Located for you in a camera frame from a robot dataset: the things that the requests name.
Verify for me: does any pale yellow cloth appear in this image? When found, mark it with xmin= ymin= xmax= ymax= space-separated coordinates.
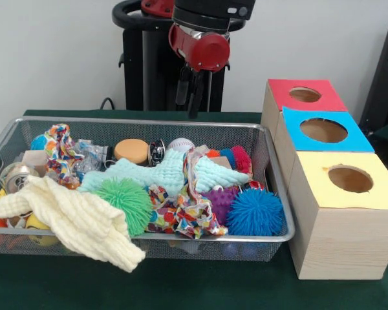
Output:
xmin=0 ymin=174 xmax=146 ymax=273

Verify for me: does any tan round bun toy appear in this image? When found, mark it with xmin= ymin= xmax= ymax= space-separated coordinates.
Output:
xmin=114 ymin=138 xmax=149 ymax=165

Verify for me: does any colourful patterned cloth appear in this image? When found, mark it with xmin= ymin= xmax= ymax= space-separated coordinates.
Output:
xmin=44 ymin=124 xmax=85 ymax=189
xmin=145 ymin=152 xmax=228 ymax=240

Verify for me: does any crushed silver can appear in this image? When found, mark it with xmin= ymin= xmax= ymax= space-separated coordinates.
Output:
xmin=148 ymin=140 xmax=166 ymax=167

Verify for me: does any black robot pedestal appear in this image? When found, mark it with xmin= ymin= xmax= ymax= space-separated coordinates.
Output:
xmin=112 ymin=0 xmax=246 ymax=112

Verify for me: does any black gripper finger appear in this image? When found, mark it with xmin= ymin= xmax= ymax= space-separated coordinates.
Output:
xmin=176 ymin=68 xmax=192 ymax=107
xmin=189 ymin=70 xmax=208 ymax=120

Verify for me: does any green spiky ball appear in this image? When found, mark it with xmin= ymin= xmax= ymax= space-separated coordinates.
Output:
xmin=92 ymin=178 xmax=154 ymax=237

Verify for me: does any red spiky toy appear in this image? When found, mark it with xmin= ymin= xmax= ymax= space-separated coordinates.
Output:
xmin=230 ymin=145 xmax=253 ymax=175

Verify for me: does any purple spiky ball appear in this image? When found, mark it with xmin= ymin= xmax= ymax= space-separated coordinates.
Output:
xmin=202 ymin=186 xmax=239 ymax=225

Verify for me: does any crushed clear water bottle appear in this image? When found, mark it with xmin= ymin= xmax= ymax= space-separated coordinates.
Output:
xmin=72 ymin=139 xmax=111 ymax=176

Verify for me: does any mint green cloth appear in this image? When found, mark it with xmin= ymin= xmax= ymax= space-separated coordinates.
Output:
xmin=80 ymin=150 xmax=252 ymax=198

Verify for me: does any shallow clear mesh bin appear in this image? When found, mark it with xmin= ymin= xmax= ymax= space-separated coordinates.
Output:
xmin=0 ymin=116 xmax=295 ymax=261

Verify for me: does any wooden box with three holes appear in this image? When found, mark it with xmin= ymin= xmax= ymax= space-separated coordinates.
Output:
xmin=261 ymin=79 xmax=388 ymax=280

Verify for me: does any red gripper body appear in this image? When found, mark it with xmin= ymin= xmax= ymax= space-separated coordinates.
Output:
xmin=168 ymin=25 xmax=232 ymax=73

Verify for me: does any blue spiky ball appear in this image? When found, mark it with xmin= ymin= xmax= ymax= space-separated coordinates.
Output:
xmin=226 ymin=188 xmax=286 ymax=237

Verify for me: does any pale pink ball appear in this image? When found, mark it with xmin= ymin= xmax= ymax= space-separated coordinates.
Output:
xmin=167 ymin=138 xmax=196 ymax=154

